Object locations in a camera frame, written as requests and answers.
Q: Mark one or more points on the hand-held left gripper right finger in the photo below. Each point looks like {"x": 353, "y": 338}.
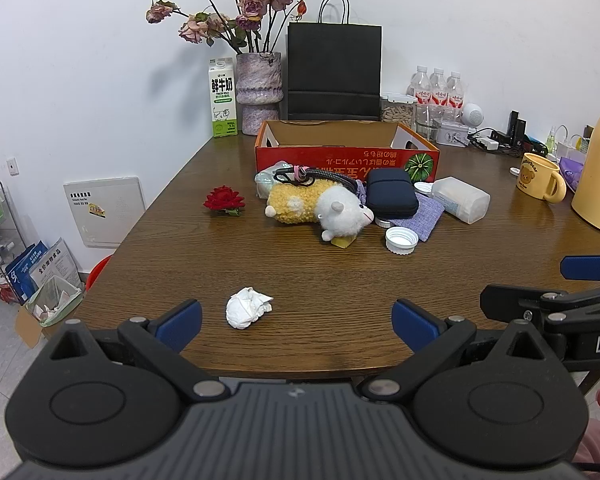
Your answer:
{"x": 415, "y": 325}

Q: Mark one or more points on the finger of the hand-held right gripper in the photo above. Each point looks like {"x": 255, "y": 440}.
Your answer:
{"x": 510, "y": 301}
{"x": 590, "y": 267}

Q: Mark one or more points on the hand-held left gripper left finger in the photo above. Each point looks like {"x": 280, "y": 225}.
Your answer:
{"x": 180, "y": 322}

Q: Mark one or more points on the white tissue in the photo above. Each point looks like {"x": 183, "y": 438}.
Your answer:
{"x": 245, "y": 307}

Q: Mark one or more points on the ribbed white bottle cap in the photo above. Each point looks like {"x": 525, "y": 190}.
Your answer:
{"x": 401, "y": 240}

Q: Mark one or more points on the yellow paper tag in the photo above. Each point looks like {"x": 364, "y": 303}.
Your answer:
{"x": 343, "y": 243}

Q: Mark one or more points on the purple cloth pouch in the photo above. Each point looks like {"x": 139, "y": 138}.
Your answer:
{"x": 422, "y": 215}

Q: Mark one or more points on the translucent white plastic jar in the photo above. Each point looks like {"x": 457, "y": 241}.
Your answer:
{"x": 460, "y": 200}

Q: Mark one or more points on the red rose flower head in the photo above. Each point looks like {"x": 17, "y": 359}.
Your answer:
{"x": 224, "y": 199}

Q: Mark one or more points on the navy zip case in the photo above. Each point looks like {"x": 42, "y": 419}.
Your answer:
{"x": 390, "y": 192}

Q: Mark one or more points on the white jar lid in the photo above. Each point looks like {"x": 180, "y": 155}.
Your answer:
{"x": 422, "y": 188}

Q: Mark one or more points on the yellow white plush sheep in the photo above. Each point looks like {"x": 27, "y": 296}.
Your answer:
{"x": 340, "y": 210}

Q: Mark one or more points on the clear plastic bag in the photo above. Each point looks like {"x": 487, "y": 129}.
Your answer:
{"x": 269, "y": 180}

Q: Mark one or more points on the red cardboard box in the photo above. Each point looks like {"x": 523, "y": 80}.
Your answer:
{"x": 330, "y": 160}

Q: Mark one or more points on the wooden desktop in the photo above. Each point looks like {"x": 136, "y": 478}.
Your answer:
{"x": 305, "y": 270}

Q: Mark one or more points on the yellow thermos jug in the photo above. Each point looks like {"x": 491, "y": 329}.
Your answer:
{"x": 597, "y": 175}

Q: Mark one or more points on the red stool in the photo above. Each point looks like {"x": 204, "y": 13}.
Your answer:
{"x": 100, "y": 272}

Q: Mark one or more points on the purple bag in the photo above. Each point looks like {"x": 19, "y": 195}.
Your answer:
{"x": 572, "y": 172}

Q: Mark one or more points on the yellow bear mug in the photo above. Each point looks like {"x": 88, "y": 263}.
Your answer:
{"x": 535, "y": 177}

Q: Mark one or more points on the cardboard bin with plastic bag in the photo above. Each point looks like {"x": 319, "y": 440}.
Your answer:
{"x": 50, "y": 305}

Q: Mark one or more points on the small green spray bottle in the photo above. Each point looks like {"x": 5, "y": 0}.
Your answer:
{"x": 553, "y": 141}

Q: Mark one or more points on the blue packets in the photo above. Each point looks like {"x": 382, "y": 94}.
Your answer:
{"x": 25, "y": 270}

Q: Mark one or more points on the white round speaker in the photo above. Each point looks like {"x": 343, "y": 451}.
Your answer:
{"x": 472, "y": 115}

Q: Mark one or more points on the clear drinking glass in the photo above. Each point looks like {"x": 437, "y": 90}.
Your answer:
{"x": 427, "y": 122}

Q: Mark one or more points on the clear water bottle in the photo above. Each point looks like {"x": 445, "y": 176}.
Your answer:
{"x": 438, "y": 89}
{"x": 420, "y": 87}
{"x": 455, "y": 92}

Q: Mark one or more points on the clear container of seeds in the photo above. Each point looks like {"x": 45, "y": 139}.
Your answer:
{"x": 397, "y": 110}

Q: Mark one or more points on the white green milk carton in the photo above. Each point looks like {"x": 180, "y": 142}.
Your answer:
{"x": 223, "y": 105}

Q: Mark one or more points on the purple ceramic vase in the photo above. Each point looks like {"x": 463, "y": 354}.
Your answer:
{"x": 259, "y": 90}

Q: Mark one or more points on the black paper bag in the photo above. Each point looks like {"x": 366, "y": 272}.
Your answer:
{"x": 332, "y": 70}

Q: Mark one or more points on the dried pink roses bouquet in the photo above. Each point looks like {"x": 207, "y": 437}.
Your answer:
{"x": 250, "y": 7}

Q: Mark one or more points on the white wall panel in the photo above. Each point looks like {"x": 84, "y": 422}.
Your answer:
{"x": 105, "y": 212}

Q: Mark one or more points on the white wall socket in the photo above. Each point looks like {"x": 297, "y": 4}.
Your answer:
{"x": 13, "y": 166}

